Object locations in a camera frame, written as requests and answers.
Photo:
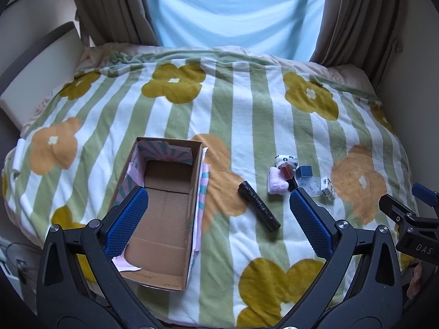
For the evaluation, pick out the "cardboard box pink flaps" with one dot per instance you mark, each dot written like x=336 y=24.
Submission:
x=161 y=219

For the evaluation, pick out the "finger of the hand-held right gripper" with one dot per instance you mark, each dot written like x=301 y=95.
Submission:
x=423 y=193
x=394 y=209

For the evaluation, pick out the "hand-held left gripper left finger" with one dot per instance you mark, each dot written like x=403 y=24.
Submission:
x=127 y=222

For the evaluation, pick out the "light blue sheer curtain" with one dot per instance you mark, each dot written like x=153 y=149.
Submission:
x=233 y=13

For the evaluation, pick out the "striped floral blanket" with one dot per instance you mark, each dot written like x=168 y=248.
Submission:
x=223 y=109

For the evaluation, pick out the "small clear plastic case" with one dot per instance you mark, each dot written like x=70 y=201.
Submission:
x=310 y=187

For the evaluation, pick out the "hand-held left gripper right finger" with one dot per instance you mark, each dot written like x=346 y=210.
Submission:
x=308 y=222

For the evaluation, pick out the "person's right hand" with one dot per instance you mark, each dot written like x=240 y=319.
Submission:
x=416 y=277

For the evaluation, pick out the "black plastic bag roll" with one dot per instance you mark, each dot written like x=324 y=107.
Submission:
x=259 y=204

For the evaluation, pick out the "pink fluffy toy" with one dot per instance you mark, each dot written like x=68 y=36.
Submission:
x=277 y=182

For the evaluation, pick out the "clear plastic box white label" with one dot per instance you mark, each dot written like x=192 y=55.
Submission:
x=328 y=188

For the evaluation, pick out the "small blue cube box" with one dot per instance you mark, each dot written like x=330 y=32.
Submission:
x=303 y=172

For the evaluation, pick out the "brown curtain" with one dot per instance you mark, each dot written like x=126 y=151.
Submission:
x=113 y=7
x=360 y=24

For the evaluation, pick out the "white padded headboard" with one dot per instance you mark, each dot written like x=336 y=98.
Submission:
x=37 y=75

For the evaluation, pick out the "white spotted cloth roll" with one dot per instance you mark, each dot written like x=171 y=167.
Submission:
x=286 y=160

